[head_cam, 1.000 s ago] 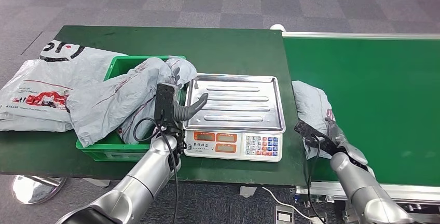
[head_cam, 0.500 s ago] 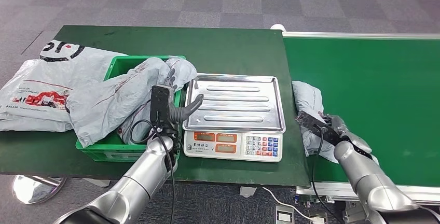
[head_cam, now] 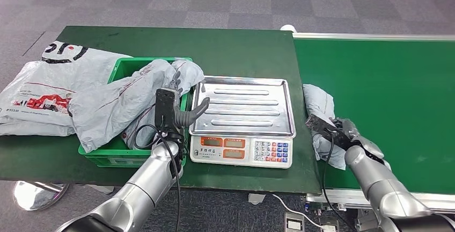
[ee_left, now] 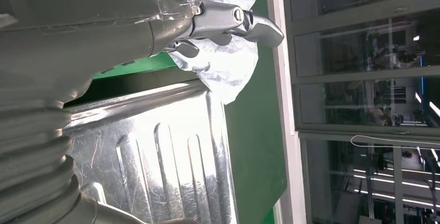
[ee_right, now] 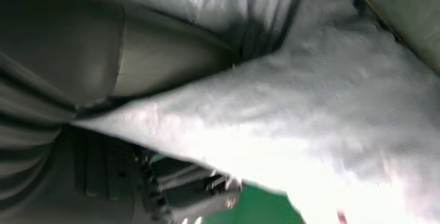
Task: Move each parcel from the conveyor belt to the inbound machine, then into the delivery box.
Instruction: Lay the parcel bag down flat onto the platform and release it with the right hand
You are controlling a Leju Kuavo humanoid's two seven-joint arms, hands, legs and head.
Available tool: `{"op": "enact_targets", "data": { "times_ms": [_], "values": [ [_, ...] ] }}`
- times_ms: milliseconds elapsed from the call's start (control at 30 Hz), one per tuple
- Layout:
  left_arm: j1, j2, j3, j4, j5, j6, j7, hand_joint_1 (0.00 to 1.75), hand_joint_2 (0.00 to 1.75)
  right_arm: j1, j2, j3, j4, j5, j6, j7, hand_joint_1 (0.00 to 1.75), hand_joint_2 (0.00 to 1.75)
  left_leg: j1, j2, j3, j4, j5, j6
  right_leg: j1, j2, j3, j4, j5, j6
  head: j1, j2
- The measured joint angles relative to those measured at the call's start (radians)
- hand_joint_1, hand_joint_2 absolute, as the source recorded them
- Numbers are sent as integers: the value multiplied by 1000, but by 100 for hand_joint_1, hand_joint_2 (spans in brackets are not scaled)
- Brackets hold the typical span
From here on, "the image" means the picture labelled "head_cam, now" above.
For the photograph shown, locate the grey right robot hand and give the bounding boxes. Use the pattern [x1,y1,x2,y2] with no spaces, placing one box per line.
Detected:
[332,117,385,160]

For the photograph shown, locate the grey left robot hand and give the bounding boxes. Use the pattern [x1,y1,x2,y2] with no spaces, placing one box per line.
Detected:
[170,70,210,128]

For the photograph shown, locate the grey parcel with red print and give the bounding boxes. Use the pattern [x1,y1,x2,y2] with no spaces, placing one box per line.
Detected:
[122,59,205,151]
[68,59,179,154]
[303,83,347,171]

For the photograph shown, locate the green conveyor belt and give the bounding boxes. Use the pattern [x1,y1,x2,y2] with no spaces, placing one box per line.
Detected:
[281,24,455,224]

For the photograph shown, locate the grey floor socket box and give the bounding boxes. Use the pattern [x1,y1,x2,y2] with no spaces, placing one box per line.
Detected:
[283,212,305,232]

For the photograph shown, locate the white scale with steel tray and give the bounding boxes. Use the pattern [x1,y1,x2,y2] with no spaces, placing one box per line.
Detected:
[188,76,297,169]

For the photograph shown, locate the green plastic crate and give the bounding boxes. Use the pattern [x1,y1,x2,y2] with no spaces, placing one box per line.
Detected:
[78,57,194,168]

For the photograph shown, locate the floor socket with white plug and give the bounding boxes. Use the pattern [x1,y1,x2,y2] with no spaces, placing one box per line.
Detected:
[318,217,339,232]

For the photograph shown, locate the white bag with black print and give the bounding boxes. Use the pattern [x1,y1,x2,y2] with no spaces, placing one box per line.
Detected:
[41,41,133,82]

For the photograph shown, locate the white bag with red print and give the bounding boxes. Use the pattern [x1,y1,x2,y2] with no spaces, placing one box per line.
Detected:
[0,61,107,128]

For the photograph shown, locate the plain white bag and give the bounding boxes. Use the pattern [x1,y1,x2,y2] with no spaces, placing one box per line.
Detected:
[0,116,75,137]

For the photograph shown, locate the chrome round table foot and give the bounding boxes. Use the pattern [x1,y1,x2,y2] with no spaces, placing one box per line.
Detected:
[13,182,70,212]

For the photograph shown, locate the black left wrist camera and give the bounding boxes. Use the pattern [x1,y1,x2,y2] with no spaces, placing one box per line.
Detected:
[155,88,179,132]

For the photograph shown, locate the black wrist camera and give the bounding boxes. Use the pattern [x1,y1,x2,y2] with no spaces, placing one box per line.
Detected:
[305,114,353,151]
[155,88,179,132]

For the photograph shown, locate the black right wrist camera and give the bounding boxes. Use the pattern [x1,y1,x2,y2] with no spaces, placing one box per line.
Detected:
[305,114,353,151]

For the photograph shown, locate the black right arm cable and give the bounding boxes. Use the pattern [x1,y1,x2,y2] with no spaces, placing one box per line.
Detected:
[321,132,356,232]

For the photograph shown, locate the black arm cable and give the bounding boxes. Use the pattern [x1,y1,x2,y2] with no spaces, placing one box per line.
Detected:
[133,124,182,232]
[321,132,356,232]

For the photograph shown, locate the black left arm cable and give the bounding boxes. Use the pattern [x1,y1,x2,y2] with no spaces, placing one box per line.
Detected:
[133,124,182,232]

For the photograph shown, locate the white floor cable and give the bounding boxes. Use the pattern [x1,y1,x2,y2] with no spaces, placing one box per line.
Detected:
[270,194,336,231]

